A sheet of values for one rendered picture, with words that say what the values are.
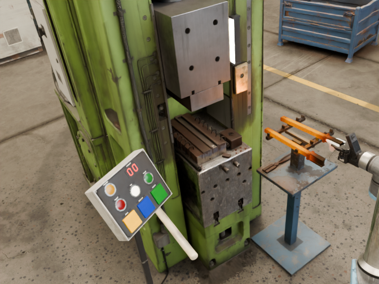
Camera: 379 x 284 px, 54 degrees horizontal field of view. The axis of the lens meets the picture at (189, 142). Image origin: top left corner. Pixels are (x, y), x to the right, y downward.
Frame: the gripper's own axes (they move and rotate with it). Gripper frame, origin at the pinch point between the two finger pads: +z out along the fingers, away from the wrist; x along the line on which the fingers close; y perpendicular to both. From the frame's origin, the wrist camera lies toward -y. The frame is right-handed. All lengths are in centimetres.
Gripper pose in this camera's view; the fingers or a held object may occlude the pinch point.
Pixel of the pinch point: (329, 138)
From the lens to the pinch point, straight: 211.2
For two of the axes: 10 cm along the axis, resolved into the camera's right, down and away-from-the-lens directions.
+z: -5.9, -4.2, 6.9
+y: 0.9, 8.1, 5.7
